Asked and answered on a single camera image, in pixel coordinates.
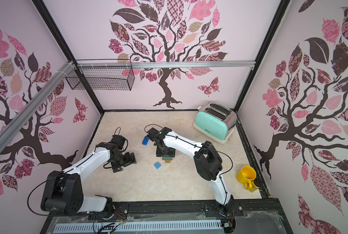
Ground black wire basket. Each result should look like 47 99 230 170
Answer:
66 58 135 91

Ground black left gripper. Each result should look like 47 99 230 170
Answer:
112 152 138 172

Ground mint green toaster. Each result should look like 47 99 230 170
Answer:
193 101 237 144

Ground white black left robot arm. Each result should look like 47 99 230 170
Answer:
41 142 137 218

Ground aluminium rail back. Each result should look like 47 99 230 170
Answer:
77 60 256 69

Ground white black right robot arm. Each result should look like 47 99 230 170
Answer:
147 127 233 216

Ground aluminium rail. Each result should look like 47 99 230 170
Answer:
77 60 256 69
0 61 75 154

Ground aluminium rail left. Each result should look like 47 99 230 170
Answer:
0 61 75 154

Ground yellow mug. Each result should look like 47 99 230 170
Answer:
236 166 257 193

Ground white slotted cable duct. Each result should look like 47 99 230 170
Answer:
52 220 223 234

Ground long blue lego brick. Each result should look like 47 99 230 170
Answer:
142 136 149 145

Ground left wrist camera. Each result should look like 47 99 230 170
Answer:
110 135 126 151

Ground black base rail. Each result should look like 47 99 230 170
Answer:
49 198 283 218

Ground small light blue lego brick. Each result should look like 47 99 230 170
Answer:
154 162 161 169

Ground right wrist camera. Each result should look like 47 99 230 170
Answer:
147 128 158 141

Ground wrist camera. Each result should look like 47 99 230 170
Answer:
147 128 158 141
110 135 126 151

